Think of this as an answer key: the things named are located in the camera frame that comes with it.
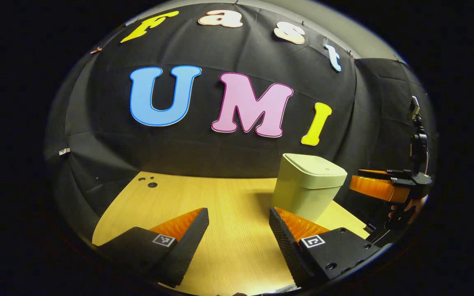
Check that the black table bracket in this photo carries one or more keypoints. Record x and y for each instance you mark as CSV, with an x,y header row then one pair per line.
x,y
370,227

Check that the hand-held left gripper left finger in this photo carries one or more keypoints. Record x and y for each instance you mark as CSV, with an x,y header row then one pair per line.
x,y
185,246

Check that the black backdrop cloth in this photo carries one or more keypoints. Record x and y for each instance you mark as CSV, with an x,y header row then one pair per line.
x,y
204,148

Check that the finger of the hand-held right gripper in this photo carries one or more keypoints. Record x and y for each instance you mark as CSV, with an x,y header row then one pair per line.
x,y
372,188
379,172

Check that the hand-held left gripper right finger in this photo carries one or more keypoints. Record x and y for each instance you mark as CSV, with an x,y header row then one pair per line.
x,y
288,246

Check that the small red clip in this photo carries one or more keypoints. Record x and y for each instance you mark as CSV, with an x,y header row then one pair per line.
x,y
96,51

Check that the small silver clip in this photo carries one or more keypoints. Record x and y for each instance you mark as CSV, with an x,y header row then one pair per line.
x,y
64,151

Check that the wooden desktop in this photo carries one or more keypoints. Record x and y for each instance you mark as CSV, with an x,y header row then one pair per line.
x,y
228,205

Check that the green desktop garbage bin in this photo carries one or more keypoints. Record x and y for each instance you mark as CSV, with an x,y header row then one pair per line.
x,y
307,189

